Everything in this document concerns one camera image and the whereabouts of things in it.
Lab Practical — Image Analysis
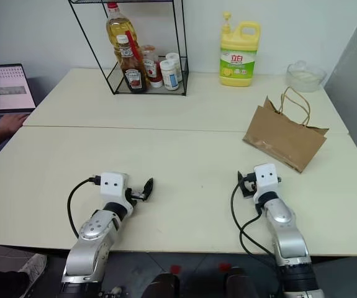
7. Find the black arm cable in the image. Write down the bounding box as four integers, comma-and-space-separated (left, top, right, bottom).
67, 175, 102, 240
230, 182, 279, 259

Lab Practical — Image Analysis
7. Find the black wire shelf rack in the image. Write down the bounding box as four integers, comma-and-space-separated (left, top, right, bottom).
68, 0, 189, 96

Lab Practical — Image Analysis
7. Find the dark glass ketchup bottle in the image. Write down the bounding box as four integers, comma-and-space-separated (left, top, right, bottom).
115, 34, 151, 94

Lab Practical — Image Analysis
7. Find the cooking oil bottle red cap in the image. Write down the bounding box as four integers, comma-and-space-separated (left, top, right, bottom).
105, 2, 145, 68

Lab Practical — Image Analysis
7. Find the white jar with blue label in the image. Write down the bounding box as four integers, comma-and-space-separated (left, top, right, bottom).
159, 60, 179, 92

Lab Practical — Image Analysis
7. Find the yellow dish soap bottle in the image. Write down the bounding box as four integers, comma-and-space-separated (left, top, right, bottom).
219, 11, 263, 88

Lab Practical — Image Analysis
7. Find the brown paper bag with handles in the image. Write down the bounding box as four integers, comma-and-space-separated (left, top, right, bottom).
242, 86, 330, 174

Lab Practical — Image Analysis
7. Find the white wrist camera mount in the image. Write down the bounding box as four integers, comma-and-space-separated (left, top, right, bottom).
253, 162, 283, 205
99, 172, 135, 219

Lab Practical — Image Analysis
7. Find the dark rounded shape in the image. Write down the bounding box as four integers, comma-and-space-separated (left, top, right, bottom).
140, 272, 181, 298

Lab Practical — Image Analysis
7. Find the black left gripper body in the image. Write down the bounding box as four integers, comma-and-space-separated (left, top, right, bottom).
124, 187, 145, 205

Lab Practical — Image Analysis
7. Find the grey sneaker shoe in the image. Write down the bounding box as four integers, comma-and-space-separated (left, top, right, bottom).
16, 253, 48, 294

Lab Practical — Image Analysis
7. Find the white plastic jar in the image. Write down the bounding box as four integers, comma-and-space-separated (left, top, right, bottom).
165, 52, 184, 83

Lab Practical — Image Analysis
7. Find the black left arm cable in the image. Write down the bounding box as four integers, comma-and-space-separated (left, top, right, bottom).
67, 175, 102, 240

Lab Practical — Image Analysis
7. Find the bystander bare hand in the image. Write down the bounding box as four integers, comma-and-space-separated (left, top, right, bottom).
0, 113, 30, 135

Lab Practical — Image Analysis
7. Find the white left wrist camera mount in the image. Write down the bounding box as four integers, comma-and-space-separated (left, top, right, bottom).
99, 172, 135, 219

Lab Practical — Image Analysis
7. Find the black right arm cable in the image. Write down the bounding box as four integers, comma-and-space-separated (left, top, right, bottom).
230, 182, 279, 259

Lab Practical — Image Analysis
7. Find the clear glass bowl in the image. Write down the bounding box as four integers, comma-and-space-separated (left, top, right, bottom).
286, 60, 328, 93

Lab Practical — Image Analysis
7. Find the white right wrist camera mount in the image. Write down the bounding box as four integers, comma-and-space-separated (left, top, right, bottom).
253, 162, 283, 205

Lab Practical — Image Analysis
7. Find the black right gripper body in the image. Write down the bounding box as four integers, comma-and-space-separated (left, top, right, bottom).
239, 172, 257, 198

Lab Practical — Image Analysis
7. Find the open laptop computer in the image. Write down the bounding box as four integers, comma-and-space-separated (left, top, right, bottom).
0, 63, 37, 132

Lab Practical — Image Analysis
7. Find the red squeeze ketchup bottle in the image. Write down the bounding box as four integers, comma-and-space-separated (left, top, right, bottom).
142, 45, 165, 89

